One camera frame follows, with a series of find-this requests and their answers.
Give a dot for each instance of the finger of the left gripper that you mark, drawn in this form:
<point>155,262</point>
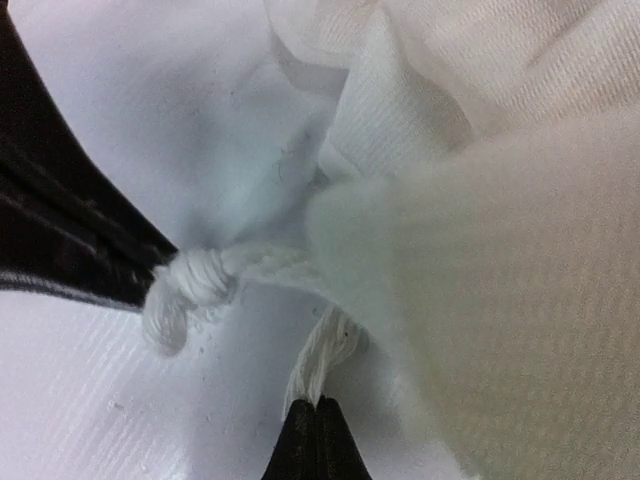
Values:
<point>45,251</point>
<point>55,167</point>

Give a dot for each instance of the lemon print bed cushion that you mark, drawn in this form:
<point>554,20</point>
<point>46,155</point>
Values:
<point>483,228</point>

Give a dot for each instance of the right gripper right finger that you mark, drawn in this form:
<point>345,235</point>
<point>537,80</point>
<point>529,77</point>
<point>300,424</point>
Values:
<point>337,455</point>

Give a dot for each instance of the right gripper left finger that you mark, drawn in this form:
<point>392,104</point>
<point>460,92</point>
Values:
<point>294,455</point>

